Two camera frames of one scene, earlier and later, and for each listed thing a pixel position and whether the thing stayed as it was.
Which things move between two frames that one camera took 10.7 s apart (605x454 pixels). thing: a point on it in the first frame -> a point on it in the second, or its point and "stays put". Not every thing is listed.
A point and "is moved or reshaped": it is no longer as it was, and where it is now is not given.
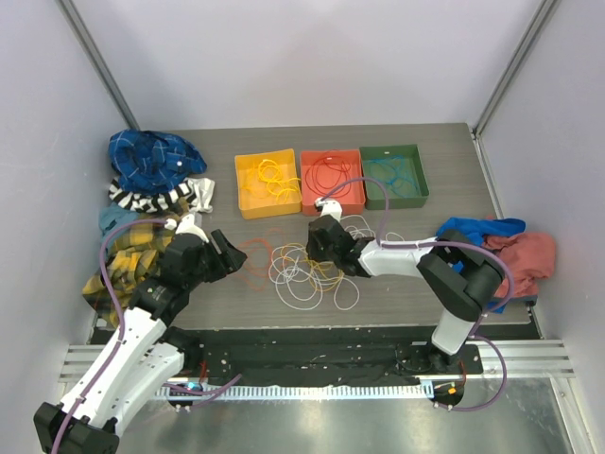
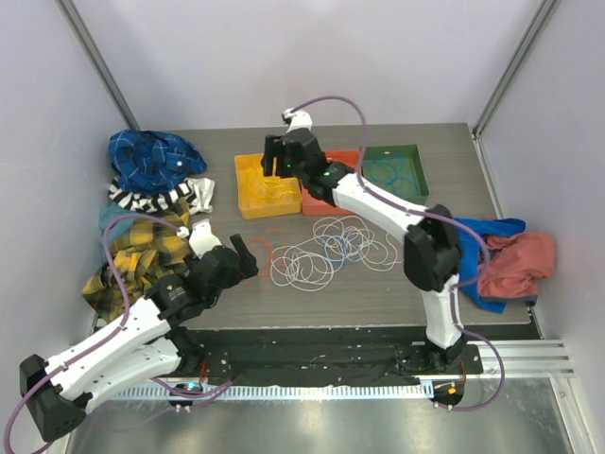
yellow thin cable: (323, 276) is moved or reshaped
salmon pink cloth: (530, 256) stays put
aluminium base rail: (525, 359) stays put
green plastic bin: (401, 170) stays put
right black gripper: (312, 249) -> (273, 148)
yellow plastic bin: (267, 183) stays put
